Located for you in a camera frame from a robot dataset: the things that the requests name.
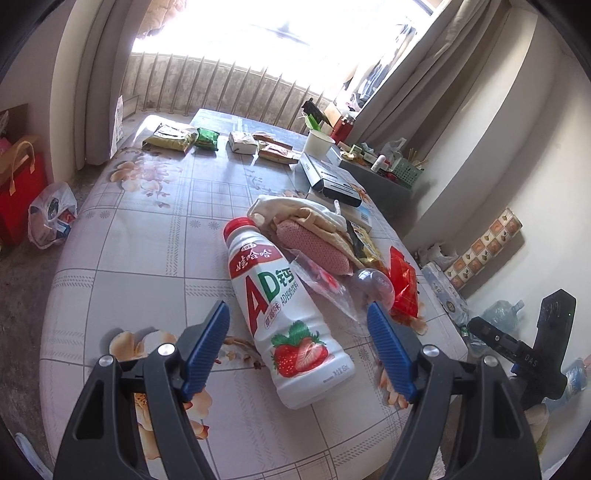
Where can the tissue roll pack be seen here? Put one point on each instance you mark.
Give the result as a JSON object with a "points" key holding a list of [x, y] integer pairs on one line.
{"points": [[452, 302]]}

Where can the pink knitted sponge cloth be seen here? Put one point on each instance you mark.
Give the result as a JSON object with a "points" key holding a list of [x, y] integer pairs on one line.
{"points": [[295, 237]]}

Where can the yellow cloth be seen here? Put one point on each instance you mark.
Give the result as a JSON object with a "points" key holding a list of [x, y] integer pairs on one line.
{"points": [[268, 211]]}

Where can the green plastic basket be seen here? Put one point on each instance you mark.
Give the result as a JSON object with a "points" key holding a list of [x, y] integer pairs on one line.
{"points": [[406, 172]]}

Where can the grey cabinet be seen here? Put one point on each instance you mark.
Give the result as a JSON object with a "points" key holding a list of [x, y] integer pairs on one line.
{"points": [[390, 197]]}

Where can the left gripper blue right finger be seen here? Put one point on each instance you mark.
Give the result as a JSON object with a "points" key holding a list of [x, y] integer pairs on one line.
{"points": [[397, 348]]}

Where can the white plastic bag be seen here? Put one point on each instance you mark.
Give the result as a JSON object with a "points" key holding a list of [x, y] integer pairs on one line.
{"points": [[51, 215]]}

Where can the grey left curtain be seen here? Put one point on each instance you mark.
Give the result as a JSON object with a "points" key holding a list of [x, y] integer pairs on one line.
{"points": [[87, 77]]}

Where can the floral tablecloth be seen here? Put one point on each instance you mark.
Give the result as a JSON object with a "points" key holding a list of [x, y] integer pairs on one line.
{"points": [[144, 260]]}

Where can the red snack wrapper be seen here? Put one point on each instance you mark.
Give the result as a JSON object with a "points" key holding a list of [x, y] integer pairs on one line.
{"points": [[404, 280]]}

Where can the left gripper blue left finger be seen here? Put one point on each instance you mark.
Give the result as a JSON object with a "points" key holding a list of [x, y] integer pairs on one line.
{"points": [[198, 347]]}

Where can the red gift bag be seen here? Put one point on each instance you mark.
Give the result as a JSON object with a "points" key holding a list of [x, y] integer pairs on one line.
{"points": [[23, 177]]}

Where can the black cable box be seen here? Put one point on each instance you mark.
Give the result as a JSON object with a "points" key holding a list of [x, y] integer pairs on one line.
{"points": [[327, 183]]}

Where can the yellow green snack pack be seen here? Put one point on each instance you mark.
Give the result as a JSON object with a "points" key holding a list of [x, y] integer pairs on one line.
{"points": [[171, 137]]}

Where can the grey curtain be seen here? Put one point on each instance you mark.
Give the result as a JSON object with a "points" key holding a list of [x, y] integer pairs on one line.
{"points": [[461, 31], [87, 77]]}

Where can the large water jug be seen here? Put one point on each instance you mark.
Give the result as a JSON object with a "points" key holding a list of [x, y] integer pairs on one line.
{"points": [[503, 315]]}

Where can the white AD milk bottle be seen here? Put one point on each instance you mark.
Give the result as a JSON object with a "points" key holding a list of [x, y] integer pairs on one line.
{"points": [[289, 331]]}

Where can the grey right curtain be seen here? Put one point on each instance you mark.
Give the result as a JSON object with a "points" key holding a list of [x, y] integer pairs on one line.
{"points": [[461, 31]]}

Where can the patterned paper roll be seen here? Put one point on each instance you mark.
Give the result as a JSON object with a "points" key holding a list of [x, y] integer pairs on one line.
{"points": [[486, 247]]}

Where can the white small box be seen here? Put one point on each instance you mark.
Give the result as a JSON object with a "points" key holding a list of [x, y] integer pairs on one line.
{"points": [[242, 143]]}

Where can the white gloved right hand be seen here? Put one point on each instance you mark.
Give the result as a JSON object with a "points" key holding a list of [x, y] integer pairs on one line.
{"points": [[537, 418]]}

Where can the white lotion bottle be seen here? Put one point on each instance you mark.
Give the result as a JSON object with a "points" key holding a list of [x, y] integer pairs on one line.
{"points": [[379, 163]]}

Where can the white paper cup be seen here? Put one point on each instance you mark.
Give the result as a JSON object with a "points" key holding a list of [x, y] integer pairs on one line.
{"points": [[318, 144]]}

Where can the white blue carton box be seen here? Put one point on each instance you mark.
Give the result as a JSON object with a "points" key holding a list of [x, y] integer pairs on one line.
{"points": [[359, 215]]}

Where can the clear plastic bag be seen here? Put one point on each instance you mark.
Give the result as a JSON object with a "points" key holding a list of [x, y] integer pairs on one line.
{"points": [[351, 294]]}

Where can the balcony metal railing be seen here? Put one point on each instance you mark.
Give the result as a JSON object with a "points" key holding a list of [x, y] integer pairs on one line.
{"points": [[182, 85]]}

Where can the orange flat snack pack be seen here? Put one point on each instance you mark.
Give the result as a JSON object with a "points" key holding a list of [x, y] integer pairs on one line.
{"points": [[275, 151]]}

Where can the red thermos bottle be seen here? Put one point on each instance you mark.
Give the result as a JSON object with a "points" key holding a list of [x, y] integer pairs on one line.
{"points": [[342, 128]]}

